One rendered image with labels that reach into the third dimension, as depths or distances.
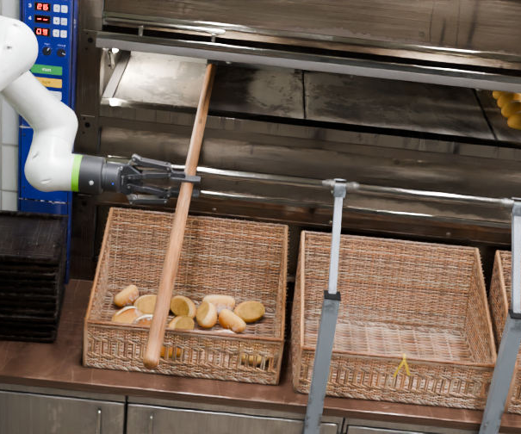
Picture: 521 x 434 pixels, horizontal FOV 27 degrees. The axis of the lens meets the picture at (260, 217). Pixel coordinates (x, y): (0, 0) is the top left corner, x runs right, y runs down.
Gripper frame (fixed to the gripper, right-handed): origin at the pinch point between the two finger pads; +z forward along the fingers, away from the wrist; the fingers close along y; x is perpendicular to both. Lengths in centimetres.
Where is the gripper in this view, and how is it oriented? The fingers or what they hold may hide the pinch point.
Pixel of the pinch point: (185, 185)
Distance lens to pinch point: 269.9
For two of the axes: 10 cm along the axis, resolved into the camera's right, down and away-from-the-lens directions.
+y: -1.1, 8.9, 4.4
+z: 9.9, 1.1, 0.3
